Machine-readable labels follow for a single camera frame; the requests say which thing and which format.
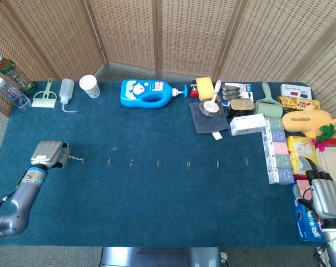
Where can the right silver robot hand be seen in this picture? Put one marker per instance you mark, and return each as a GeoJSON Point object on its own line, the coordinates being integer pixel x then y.
{"type": "Point", "coordinates": [326, 194]}

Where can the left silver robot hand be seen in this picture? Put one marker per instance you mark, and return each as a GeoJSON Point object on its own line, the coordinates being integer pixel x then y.
{"type": "Point", "coordinates": [45, 153]}

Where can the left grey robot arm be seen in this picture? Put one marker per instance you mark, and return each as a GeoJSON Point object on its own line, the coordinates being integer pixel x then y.
{"type": "Point", "coordinates": [23, 197]}

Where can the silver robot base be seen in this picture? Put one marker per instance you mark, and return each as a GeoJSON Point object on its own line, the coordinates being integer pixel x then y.
{"type": "Point", "coordinates": [157, 257]}

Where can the pink packet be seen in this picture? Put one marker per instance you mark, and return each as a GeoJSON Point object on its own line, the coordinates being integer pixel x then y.
{"type": "Point", "coordinates": [303, 186]}

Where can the beige lunch container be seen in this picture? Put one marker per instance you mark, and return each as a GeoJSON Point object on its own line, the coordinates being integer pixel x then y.
{"type": "Point", "coordinates": [333, 161]}

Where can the blue cling film box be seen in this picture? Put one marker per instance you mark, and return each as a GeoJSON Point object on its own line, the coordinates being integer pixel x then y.
{"type": "Point", "coordinates": [308, 225]}

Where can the green hand brush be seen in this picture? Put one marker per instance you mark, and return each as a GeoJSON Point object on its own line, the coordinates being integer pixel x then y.
{"type": "Point", "coordinates": [44, 101]}

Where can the yellow snack bag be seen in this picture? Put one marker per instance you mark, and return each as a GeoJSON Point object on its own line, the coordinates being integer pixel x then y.
{"type": "Point", "coordinates": [301, 147]}

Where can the green red feather toy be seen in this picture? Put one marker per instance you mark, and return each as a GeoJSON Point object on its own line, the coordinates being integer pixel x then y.
{"type": "Point", "coordinates": [328, 136]}

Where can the clear water bottle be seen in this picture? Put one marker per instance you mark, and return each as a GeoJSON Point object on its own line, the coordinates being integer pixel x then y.
{"type": "Point", "coordinates": [13, 94]}

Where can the translucent squeeze wash bottle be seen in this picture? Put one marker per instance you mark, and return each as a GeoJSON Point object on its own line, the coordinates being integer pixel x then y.
{"type": "Point", "coordinates": [66, 89]}

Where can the pastel smiley tissue pack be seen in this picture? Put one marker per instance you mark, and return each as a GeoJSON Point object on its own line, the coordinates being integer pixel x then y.
{"type": "Point", "coordinates": [277, 147]}

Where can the yellow plush toy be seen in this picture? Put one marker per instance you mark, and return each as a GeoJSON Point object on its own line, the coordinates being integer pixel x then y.
{"type": "Point", "coordinates": [304, 121]}

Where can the white paper cup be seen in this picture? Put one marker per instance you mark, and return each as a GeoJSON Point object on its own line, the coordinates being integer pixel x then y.
{"type": "Point", "coordinates": [90, 86]}

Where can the green tea bottle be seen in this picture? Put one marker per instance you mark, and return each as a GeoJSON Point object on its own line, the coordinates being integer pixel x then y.
{"type": "Point", "coordinates": [12, 72]}

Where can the gold red snack pack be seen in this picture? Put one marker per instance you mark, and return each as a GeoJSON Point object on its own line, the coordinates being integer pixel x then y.
{"type": "Point", "coordinates": [293, 103]}

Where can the pale green lint roller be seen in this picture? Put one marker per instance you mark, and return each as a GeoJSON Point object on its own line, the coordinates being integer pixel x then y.
{"type": "Point", "coordinates": [268, 107]}

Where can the white cardboard box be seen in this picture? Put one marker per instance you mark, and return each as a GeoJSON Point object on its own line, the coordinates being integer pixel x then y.
{"type": "Point", "coordinates": [247, 123]}

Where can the white box with blue print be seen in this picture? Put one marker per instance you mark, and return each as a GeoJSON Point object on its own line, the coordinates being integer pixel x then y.
{"type": "Point", "coordinates": [296, 90]}

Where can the blue detergent pump bottle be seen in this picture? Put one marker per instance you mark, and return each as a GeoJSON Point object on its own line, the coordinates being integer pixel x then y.
{"type": "Point", "coordinates": [137, 94]}

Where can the blue carpet table cover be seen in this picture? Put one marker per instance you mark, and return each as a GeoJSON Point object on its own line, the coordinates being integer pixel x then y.
{"type": "Point", "coordinates": [157, 200]}

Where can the black gold tin can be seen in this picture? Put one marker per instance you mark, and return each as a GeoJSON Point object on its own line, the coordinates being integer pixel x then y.
{"type": "Point", "coordinates": [241, 107]}

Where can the grey folded cloth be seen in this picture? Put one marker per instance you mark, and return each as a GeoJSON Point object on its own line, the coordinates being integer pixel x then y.
{"type": "Point", "coordinates": [209, 123]}

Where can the blister pack of clips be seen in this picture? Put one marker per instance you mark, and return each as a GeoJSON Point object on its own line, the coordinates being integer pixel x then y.
{"type": "Point", "coordinates": [234, 90]}

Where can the white spoon in bowl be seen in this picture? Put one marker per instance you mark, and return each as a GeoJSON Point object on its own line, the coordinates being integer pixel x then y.
{"type": "Point", "coordinates": [209, 107]}

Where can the yellow sponge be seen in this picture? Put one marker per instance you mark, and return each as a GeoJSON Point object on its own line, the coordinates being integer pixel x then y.
{"type": "Point", "coordinates": [204, 89]}

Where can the wicker folding screen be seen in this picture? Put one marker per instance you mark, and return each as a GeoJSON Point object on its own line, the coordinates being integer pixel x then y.
{"type": "Point", "coordinates": [190, 36]}

